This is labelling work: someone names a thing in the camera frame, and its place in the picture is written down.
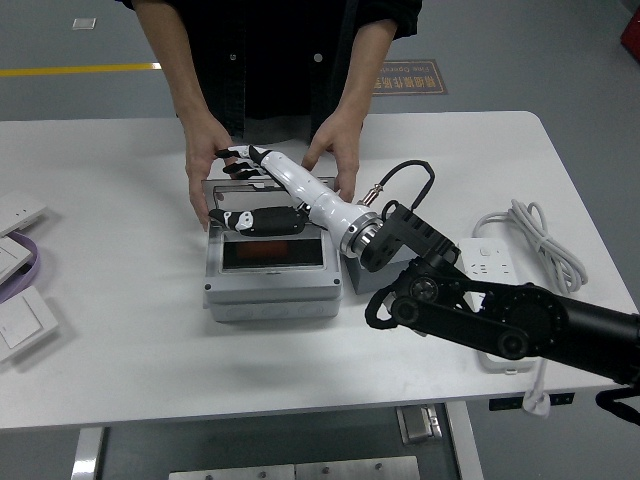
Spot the red object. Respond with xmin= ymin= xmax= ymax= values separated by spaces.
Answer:
xmin=619 ymin=9 xmax=640 ymax=54

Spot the grey metal bracket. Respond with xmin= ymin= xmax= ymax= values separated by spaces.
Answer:
xmin=397 ymin=404 xmax=444 ymax=445

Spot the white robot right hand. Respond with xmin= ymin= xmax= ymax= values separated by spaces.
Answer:
xmin=207 ymin=144 xmax=374 ymax=251

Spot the brown floor sign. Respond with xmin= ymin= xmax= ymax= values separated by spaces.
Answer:
xmin=372 ymin=59 xmax=450 ymax=97

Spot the yellow floor line tape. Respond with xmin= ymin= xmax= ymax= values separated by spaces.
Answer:
xmin=0 ymin=62 xmax=162 ymax=79

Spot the white power cord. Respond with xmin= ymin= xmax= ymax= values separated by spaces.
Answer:
xmin=472 ymin=198 xmax=590 ymax=417

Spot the grey cube with round recess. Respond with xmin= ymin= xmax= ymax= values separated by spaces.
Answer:
xmin=345 ymin=252 xmax=409 ymax=295

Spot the person's right hand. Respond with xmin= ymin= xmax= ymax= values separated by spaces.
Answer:
xmin=183 ymin=117 xmax=234 ymax=232

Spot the white switch panel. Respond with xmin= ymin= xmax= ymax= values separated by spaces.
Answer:
xmin=0 ymin=237 xmax=34 ymax=286
xmin=0 ymin=284 xmax=64 ymax=364
xmin=0 ymin=191 xmax=51 ymax=239

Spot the white table leg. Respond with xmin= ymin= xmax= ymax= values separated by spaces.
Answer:
xmin=69 ymin=426 xmax=106 ymax=480
xmin=444 ymin=401 xmax=485 ymax=480

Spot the grey metal base plate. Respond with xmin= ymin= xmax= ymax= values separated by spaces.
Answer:
xmin=168 ymin=455 xmax=421 ymax=480

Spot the grey junction box with lid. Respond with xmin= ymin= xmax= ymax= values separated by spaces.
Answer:
xmin=200 ymin=175 xmax=344 ymax=322

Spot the person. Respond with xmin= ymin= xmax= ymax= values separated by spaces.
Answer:
xmin=119 ymin=0 xmax=424 ymax=146

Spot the person's left hand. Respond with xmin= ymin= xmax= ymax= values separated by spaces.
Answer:
xmin=301 ymin=108 xmax=364 ymax=201

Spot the black table control panel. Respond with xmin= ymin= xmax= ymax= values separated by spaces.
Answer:
xmin=488 ymin=393 xmax=576 ymax=412

